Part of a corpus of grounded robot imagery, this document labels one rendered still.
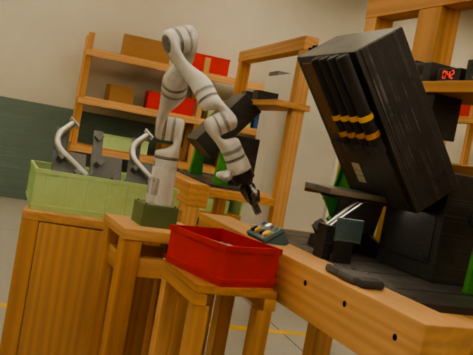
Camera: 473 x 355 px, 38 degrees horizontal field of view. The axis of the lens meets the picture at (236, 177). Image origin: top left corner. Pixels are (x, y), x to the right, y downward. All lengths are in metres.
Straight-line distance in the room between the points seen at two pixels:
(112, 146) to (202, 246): 6.68
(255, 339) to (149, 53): 6.95
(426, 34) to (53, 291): 1.80
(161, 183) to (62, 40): 6.76
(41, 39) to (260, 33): 2.92
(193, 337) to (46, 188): 1.19
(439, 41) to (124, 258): 1.41
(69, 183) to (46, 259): 0.33
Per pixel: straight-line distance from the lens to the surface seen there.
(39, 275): 2.97
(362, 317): 1.77
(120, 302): 2.50
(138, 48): 8.79
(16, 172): 9.21
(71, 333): 3.03
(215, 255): 2.01
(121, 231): 2.47
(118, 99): 8.72
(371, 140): 1.97
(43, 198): 2.97
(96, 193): 2.99
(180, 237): 2.16
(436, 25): 2.75
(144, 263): 2.50
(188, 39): 2.28
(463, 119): 8.70
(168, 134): 2.57
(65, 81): 9.19
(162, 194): 2.57
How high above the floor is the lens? 1.21
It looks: 3 degrees down
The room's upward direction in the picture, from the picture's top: 10 degrees clockwise
